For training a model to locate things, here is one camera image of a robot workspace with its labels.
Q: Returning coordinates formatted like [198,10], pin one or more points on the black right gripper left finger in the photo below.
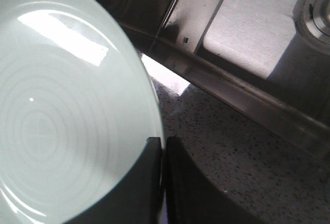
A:
[137,198]

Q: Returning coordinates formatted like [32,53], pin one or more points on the round steel sink drain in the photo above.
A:
[311,19]

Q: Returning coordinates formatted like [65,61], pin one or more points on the mint green round plate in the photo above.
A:
[77,106]

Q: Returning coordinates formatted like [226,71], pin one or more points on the stainless steel sink basin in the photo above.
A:
[246,52]

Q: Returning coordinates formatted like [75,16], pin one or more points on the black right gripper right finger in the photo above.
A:
[191,197]

